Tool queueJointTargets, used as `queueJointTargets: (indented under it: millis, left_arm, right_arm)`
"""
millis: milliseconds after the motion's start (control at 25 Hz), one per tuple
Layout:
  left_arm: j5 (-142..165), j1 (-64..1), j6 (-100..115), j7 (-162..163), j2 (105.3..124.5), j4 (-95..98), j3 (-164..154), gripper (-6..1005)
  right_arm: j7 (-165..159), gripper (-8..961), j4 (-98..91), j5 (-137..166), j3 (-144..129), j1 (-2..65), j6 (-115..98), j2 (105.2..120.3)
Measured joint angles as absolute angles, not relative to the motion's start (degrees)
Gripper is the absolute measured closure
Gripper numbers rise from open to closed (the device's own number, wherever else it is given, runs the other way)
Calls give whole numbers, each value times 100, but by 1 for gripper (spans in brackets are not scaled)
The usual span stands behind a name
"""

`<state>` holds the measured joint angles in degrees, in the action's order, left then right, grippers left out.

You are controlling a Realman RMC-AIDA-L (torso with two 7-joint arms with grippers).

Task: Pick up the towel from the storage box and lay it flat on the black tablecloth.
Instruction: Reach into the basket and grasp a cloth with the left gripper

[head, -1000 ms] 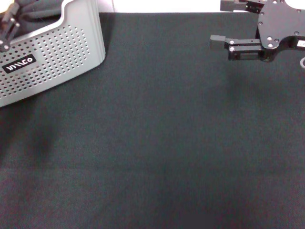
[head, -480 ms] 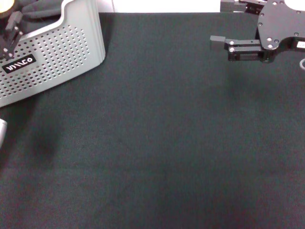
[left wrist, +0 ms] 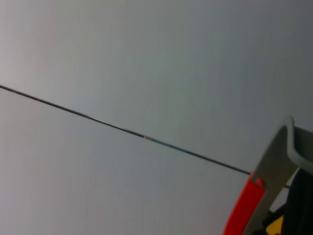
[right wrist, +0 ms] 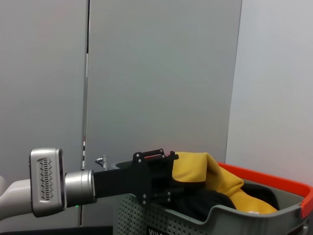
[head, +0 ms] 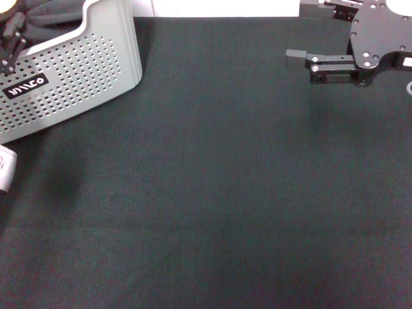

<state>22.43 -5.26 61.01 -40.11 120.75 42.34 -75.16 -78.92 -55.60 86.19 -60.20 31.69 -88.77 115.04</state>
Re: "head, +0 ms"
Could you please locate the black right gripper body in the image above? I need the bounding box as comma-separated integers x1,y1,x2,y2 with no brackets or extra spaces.
347,0,412,88

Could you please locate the grey perforated storage box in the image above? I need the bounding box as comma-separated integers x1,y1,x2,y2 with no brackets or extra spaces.
0,0,144,145

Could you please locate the black tablecloth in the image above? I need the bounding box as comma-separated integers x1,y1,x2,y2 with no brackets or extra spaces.
0,15,412,309

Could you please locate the black cloth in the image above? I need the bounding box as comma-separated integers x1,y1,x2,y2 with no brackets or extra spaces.
0,0,89,49

